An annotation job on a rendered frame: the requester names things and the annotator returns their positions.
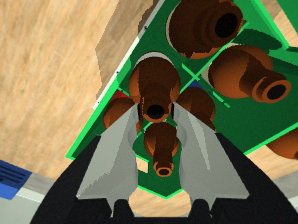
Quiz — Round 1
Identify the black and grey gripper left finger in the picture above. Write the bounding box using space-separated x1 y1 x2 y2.
30 103 140 224

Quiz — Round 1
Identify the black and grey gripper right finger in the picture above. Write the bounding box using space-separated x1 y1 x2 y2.
171 102 298 224

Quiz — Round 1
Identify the green crate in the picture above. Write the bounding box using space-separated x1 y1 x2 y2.
65 0 298 200

